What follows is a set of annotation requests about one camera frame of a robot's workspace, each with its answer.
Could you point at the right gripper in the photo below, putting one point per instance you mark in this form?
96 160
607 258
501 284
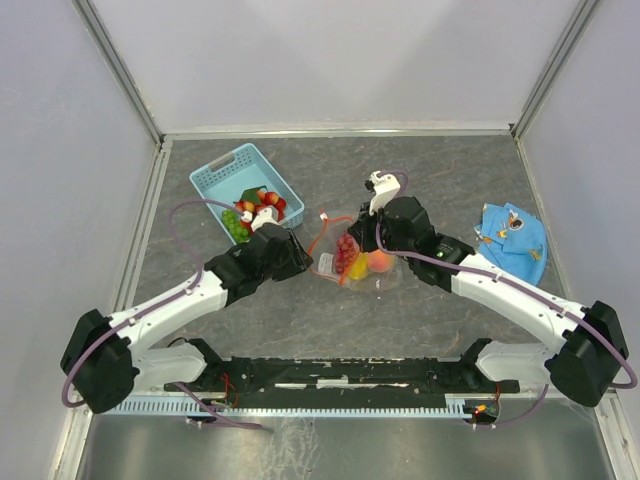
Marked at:
361 227

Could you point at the clear zip top bag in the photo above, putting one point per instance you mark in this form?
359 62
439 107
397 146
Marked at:
322 250

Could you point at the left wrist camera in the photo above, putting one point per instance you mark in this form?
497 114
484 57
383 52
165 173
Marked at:
251 221

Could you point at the red lychee cluster with leaves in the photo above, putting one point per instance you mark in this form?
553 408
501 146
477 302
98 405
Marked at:
255 199

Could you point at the purple grape bunch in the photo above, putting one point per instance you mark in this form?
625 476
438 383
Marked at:
347 251

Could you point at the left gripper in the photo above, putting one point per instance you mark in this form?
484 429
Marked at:
298 259

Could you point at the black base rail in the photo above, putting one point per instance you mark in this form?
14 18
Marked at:
342 383

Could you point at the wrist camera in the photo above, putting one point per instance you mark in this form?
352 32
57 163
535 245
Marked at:
385 186
251 221

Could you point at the green grape bunch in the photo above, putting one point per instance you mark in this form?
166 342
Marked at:
235 227

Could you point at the light blue cable duct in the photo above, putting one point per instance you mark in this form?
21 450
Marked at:
182 405

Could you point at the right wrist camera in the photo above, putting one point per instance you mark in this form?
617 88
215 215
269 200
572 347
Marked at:
385 186

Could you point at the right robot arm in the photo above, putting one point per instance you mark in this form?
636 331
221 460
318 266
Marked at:
579 350

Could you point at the yellow starfruit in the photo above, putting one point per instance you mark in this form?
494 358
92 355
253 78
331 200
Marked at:
359 270

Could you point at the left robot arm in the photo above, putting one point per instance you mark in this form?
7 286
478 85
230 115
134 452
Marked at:
110 356

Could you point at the orange pink peach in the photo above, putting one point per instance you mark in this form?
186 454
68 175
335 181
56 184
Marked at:
379 262

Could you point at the blue printed cloth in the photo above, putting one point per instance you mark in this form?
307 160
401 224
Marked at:
513 240

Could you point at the light blue plastic basket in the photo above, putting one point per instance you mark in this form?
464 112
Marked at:
224 180

